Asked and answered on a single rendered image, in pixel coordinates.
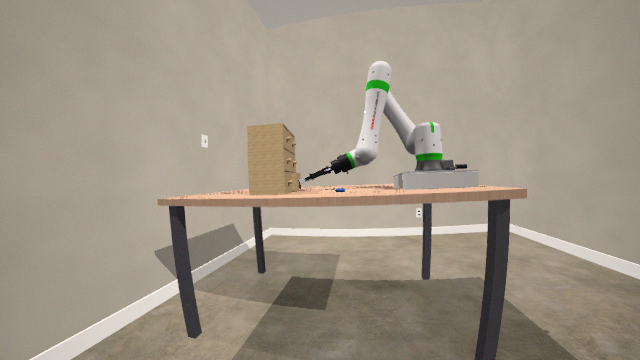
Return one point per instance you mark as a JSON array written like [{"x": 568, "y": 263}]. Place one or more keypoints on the small wooden chest of drawers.
[{"x": 266, "y": 159}]

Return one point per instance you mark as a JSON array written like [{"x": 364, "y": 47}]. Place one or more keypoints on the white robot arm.
[{"x": 427, "y": 136}]

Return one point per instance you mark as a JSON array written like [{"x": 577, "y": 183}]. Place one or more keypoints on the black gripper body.
[{"x": 335, "y": 166}]

